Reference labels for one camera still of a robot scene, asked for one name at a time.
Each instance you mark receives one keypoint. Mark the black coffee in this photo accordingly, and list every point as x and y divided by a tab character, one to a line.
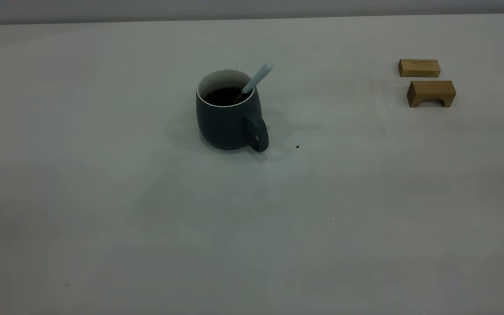
219	96

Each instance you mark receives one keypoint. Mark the arched wooden block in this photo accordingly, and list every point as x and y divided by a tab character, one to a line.
431	87

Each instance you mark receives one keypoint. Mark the grey ceramic mug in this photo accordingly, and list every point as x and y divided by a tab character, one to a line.
221	127

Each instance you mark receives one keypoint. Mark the flat wooden block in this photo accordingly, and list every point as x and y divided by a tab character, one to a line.
419	68

